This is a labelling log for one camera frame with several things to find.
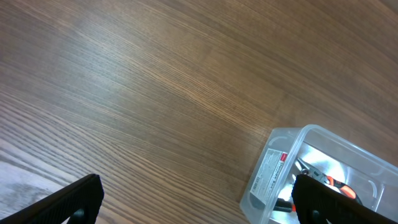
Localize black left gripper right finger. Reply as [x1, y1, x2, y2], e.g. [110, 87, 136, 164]
[292, 174, 397, 224]

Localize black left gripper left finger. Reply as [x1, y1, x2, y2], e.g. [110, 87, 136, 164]
[1, 174, 104, 224]

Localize orange black combination pliers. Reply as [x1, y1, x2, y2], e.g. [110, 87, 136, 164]
[297, 158, 363, 205]

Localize black handled screwdriver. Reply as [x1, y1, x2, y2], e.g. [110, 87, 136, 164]
[274, 198, 296, 213]

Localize clear plastic storage container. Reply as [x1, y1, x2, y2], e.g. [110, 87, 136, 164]
[240, 124, 397, 223]

